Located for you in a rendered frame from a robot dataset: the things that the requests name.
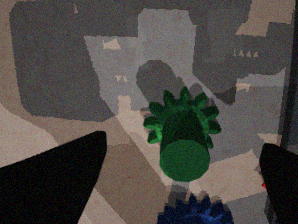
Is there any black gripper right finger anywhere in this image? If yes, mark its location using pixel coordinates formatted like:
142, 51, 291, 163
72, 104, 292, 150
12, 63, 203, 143
259, 143, 298, 224

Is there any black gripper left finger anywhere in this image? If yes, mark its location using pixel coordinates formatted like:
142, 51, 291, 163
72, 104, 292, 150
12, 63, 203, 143
0, 131, 108, 224

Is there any dark blue gear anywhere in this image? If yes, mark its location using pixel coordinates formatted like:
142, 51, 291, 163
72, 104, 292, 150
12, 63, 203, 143
157, 194, 234, 224

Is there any green gear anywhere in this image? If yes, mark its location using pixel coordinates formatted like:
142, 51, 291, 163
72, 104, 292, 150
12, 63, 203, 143
142, 85, 221, 183

